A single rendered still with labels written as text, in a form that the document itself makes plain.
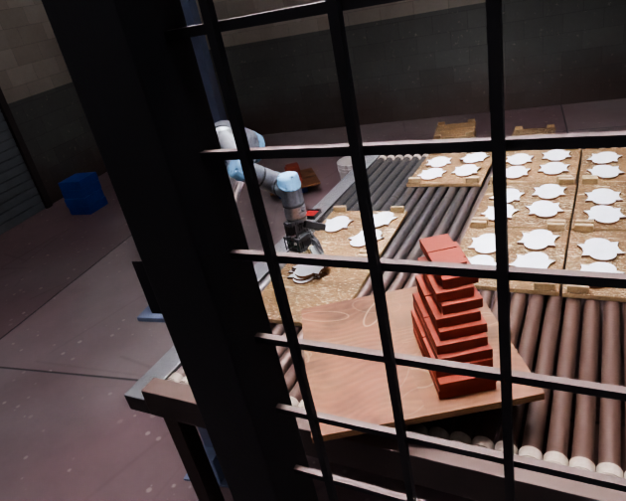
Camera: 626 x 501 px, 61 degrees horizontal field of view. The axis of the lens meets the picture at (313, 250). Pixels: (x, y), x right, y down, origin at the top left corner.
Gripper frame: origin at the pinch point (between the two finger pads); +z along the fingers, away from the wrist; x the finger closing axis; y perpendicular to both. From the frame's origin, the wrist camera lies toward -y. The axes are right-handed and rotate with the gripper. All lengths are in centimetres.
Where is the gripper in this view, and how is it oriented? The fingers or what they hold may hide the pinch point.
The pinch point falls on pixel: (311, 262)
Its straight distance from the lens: 195.0
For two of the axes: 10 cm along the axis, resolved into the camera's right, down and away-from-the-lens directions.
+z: 1.9, 8.7, 4.5
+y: -6.3, 4.6, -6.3
